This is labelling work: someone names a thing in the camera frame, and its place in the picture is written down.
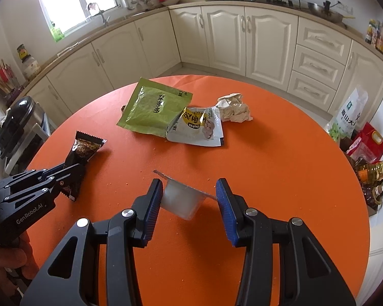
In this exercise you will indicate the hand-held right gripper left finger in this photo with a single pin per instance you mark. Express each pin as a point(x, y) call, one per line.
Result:
point(153, 204)

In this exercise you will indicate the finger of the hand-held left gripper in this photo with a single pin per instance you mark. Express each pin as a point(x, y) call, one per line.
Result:
point(67, 170)
point(63, 186)

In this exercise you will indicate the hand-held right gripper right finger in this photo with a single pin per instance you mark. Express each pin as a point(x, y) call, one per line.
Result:
point(225, 210)

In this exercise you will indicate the clear plastic jelly cup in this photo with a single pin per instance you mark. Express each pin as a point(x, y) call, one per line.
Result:
point(182, 202)

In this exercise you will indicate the dark snack wrapper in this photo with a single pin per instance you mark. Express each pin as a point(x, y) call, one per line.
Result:
point(86, 146)

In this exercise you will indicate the person's left hand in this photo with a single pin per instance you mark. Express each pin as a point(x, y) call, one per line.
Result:
point(6, 258)

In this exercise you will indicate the black grill appliance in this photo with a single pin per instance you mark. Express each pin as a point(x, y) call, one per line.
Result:
point(19, 118)

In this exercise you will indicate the round orange table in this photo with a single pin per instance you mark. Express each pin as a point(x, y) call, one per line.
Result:
point(274, 153)

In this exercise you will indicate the white crumpled cloth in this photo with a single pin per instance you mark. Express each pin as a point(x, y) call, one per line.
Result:
point(1, 119)

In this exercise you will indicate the white snack packet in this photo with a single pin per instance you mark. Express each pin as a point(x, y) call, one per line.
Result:
point(194, 130)

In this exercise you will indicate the purple rack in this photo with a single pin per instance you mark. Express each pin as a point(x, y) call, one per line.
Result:
point(13, 94)

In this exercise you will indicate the green foil packet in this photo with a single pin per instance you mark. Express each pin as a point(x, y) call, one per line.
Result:
point(146, 108)

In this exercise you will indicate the crumpled white paper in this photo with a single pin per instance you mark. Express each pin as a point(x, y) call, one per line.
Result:
point(234, 108)

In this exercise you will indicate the glass jar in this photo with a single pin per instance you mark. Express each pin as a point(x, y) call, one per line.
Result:
point(31, 68)

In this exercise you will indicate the red chopstick holder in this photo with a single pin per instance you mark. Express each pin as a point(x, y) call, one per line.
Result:
point(7, 71)

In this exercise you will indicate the yellow label bottle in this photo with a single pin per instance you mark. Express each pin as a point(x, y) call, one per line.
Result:
point(22, 52)

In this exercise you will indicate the green dish soap bottle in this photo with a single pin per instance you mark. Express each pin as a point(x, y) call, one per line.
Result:
point(56, 33)

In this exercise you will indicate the cream drawer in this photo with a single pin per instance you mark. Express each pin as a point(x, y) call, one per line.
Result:
point(311, 89)
point(319, 67)
point(324, 40)

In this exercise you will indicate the yellow oil bottle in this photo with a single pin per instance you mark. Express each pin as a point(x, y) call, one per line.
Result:
point(375, 169)

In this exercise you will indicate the red bag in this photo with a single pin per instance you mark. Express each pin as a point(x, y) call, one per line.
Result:
point(370, 143)

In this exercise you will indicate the white rice bag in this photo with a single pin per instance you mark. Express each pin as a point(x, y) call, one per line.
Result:
point(351, 111)

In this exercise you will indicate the metal faucet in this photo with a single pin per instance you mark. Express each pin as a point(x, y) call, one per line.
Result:
point(100, 12)

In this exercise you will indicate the steel sink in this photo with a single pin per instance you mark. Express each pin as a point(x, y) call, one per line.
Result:
point(135, 15)

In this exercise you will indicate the window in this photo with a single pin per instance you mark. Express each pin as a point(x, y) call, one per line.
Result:
point(70, 0)

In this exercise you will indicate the row of cream base cabinets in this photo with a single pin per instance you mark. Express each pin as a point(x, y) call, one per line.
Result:
point(226, 38)

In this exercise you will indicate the beige kitchen countertop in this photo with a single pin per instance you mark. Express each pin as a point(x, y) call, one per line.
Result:
point(191, 3)

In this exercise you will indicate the group of condiment bottles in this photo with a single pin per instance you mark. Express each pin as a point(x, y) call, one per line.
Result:
point(379, 38)

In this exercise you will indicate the white wall socket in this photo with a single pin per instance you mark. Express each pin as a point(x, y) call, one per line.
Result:
point(344, 6)

